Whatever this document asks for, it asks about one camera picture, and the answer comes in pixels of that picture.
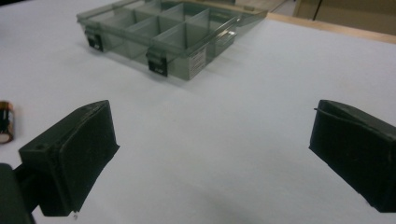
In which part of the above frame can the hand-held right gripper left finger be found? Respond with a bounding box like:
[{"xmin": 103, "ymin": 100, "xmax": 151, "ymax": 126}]
[{"xmin": 18, "ymin": 99, "xmax": 120, "ymax": 217}]

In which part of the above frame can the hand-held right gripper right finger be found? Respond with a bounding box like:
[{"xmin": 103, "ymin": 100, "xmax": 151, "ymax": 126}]
[{"xmin": 308, "ymin": 99, "xmax": 396, "ymax": 214}]

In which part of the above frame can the black and copper battery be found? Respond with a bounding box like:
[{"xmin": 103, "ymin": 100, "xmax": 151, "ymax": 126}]
[{"xmin": 0, "ymin": 100, "xmax": 16, "ymax": 145}]

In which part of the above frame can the clear grey compartment organizer box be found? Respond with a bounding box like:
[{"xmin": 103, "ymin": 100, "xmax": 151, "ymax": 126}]
[{"xmin": 76, "ymin": 0, "xmax": 269, "ymax": 81}]

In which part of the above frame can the wooden cabinet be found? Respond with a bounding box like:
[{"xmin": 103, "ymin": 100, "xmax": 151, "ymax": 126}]
[{"xmin": 292, "ymin": 0, "xmax": 396, "ymax": 35}]

